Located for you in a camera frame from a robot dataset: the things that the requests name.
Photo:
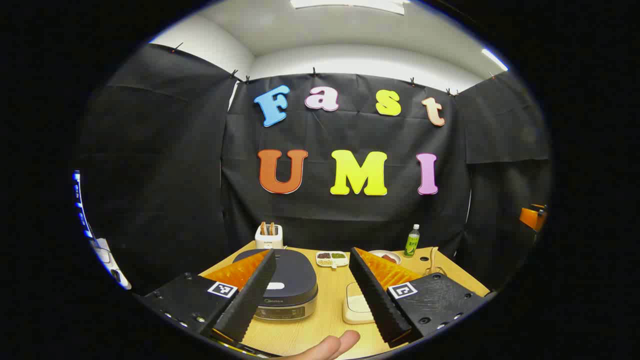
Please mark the brown meat piece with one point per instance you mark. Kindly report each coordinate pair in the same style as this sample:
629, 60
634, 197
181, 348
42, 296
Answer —
389, 258

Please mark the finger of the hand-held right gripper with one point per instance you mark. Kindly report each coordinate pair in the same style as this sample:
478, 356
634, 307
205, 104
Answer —
531, 217

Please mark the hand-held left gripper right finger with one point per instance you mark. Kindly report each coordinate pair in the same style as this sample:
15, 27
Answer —
375, 300

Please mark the white toaster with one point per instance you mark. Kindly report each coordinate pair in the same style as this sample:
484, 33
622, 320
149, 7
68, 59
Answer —
268, 241

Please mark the computer monitor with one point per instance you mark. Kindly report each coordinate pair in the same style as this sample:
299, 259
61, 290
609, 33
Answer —
80, 205

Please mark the black backdrop cloth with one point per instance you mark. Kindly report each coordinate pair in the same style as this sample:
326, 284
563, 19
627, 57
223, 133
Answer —
320, 220

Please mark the white round plate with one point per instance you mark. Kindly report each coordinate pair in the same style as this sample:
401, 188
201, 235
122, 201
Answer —
395, 255

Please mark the white divided bean dish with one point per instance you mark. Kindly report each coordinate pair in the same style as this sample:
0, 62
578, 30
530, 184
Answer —
331, 259

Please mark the white side table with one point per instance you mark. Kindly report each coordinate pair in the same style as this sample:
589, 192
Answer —
106, 257

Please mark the small ceiling light panel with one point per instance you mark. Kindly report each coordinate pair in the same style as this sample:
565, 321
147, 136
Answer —
495, 59

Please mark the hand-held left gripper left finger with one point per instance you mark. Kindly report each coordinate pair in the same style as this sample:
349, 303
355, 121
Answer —
250, 300

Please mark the dark grey rice cooker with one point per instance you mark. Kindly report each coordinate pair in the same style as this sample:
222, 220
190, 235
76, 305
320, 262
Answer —
295, 280

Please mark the black computer mouse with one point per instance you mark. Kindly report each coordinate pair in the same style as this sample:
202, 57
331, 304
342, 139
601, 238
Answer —
116, 275

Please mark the clear box of rice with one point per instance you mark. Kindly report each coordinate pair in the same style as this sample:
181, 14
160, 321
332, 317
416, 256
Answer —
357, 305

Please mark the large ceiling light panel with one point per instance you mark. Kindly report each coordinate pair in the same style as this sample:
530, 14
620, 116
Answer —
350, 6

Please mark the green label tea bottle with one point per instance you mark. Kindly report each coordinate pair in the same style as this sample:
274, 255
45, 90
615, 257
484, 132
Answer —
412, 244

